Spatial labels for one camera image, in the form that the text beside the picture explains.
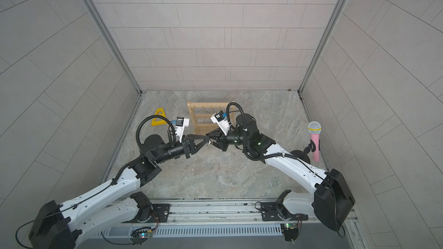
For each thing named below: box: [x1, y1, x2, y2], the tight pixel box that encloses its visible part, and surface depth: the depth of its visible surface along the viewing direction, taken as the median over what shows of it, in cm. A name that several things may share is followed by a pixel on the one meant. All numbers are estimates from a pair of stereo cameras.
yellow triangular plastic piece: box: [151, 107, 168, 127], surface depth 106 cm
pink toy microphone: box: [308, 121, 322, 162], surface depth 71 cm
